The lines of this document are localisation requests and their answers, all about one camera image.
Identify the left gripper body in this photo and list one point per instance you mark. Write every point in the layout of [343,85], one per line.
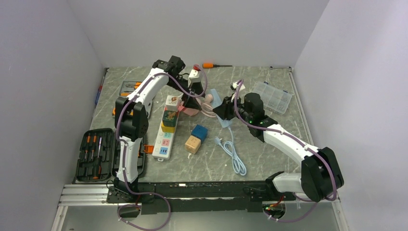
[180,87]

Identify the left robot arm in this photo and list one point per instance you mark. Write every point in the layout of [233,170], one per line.
[132,113]

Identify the grey tool tray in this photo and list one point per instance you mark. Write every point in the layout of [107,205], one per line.
[128,87]

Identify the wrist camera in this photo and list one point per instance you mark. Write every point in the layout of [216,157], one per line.
[194,77]
[237,87]

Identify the orange handled screwdriver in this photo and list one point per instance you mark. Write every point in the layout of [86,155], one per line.
[211,65]

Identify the pink round socket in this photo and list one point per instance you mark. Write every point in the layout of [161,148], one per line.
[188,111]

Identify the dark blue cube adapter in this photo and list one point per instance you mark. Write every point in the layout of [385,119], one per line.
[200,132]

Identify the white power strip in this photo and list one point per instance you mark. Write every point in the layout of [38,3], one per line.
[163,143]

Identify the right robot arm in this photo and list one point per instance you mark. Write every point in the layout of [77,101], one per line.
[320,176]

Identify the blue red pen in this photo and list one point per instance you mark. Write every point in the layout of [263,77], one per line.
[99,92]

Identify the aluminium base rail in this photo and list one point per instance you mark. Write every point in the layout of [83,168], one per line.
[207,196]

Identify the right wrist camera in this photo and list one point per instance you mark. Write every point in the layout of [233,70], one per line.
[237,87]

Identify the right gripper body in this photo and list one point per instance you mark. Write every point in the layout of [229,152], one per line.
[229,109]

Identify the black tool case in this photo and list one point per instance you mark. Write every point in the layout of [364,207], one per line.
[99,157]

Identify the white cube adapter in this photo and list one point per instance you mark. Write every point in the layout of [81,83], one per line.
[172,103]

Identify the tan cube adapter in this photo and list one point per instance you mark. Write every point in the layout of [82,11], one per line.
[192,144]

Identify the yellow cube adapter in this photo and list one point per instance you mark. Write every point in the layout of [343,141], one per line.
[167,129]

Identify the clear plastic screw box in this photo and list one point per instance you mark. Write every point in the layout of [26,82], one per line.
[273,98]

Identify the green cube adapter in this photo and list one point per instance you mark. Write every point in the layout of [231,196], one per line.
[169,118]

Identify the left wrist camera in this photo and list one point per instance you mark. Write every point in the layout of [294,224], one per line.
[194,77]

